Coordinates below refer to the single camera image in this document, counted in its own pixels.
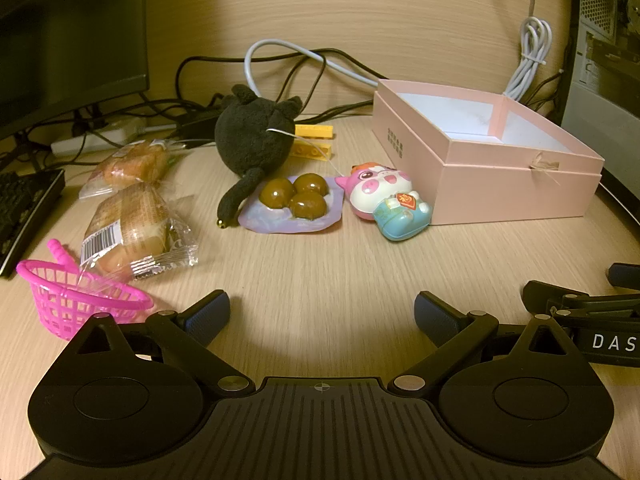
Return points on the black monitor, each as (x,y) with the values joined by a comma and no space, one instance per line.
(60,35)

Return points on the barcode wrapped bread packet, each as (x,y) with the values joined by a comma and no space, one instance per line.
(135,220)

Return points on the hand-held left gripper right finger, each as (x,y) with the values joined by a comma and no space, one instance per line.
(435,310)

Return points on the white power strip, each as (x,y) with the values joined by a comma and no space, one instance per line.
(100,137)

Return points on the black keyboard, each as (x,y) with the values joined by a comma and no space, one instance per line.
(20,210)

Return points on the black plush cat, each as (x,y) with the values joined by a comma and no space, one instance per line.
(255,135)

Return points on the pink cartoon animal figure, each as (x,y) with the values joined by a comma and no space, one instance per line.
(370,190)

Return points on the computer case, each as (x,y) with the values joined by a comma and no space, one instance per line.
(600,35)

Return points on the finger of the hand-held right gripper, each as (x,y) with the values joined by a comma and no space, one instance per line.
(560,297)
(625,276)

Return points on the pink cardboard box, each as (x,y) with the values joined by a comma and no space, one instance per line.
(500,180)

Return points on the purple plate with brown balls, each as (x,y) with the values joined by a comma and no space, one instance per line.
(280,220)

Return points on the pink plastic basket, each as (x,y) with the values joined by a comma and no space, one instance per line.
(50,305)

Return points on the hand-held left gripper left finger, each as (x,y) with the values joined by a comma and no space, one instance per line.
(207,310)

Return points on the clear wrapped bread packet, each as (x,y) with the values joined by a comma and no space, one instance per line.
(130,167)

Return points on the black power adapter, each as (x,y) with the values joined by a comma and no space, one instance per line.
(200,121)

